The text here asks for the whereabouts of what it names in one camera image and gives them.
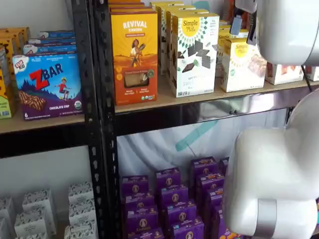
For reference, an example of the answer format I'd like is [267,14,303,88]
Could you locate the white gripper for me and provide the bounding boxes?
[229,0,258,46]

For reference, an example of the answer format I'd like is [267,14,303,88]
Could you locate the Simple Mills sweet thins box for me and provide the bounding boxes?
[165,8,210,85]
[159,4,196,76]
[150,0,185,25]
[171,12,220,99]

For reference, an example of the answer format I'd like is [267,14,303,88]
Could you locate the orange Bobo's bar box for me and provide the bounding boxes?
[0,46,14,120]
[0,26,31,54]
[0,37,17,75]

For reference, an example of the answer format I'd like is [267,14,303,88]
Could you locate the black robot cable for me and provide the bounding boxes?
[300,65,313,92]

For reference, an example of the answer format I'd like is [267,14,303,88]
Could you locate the blue Zbar box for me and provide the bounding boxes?
[27,37,76,47]
[38,30,76,39]
[12,52,83,121]
[23,44,77,56]

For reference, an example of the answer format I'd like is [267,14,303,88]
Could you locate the purple Annie's box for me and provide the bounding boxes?
[159,184,189,208]
[211,206,229,239]
[171,217,205,239]
[195,172,226,193]
[204,187,224,210]
[123,192,156,213]
[161,200,198,225]
[155,167,182,190]
[190,156,218,176]
[120,175,150,198]
[125,206,159,234]
[128,227,165,239]

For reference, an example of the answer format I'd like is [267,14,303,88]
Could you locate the white patterned carton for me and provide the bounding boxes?
[14,231,48,239]
[64,220,98,239]
[68,182,94,203]
[22,189,54,213]
[69,200,97,223]
[0,197,16,225]
[14,209,51,234]
[0,219,11,239]

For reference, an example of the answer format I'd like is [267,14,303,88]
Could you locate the wooden shelf board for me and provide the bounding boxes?
[0,109,86,134]
[114,73,319,113]

